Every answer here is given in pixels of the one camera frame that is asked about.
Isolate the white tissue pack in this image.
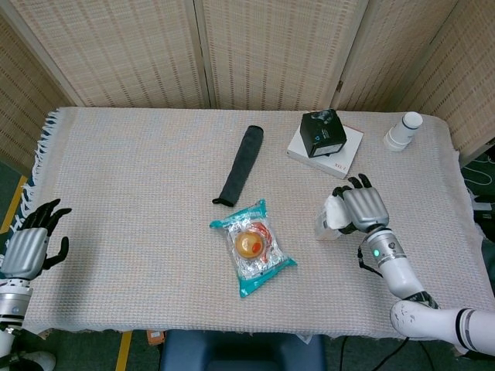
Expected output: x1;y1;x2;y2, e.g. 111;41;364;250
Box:
315;194;353;241

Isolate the teal snack bag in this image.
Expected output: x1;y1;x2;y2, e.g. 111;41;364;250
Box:
210;199;298;299

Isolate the white flat box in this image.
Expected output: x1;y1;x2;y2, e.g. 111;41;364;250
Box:
286;124;364;180

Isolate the blue padded seat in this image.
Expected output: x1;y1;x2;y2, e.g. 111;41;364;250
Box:
159;329;327;371

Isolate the yellow jelly cup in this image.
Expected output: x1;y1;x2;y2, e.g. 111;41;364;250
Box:
234;230;265;257

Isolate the white paper cup stack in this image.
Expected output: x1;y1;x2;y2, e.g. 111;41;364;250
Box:
383;111;423;152

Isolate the white cable bundle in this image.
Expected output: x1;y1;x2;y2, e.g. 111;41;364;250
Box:
462;152;495;217

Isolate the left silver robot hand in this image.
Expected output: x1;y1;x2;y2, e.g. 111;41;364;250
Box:
0;198;73;281

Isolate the black cube box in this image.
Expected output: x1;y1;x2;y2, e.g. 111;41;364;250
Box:
300;108;347;158

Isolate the beige woven tablecloth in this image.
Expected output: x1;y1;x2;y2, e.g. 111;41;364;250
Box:
21;107;477;341

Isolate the black floor cable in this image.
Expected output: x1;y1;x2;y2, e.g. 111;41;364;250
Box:
336;335;440;371

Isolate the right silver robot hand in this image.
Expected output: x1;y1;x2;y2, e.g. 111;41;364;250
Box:
332;173;390;235

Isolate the bamboo folding screen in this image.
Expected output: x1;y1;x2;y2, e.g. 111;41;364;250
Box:
0;0;495;167

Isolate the dark rolled towel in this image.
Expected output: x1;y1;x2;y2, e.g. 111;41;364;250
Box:
211;124;265;208

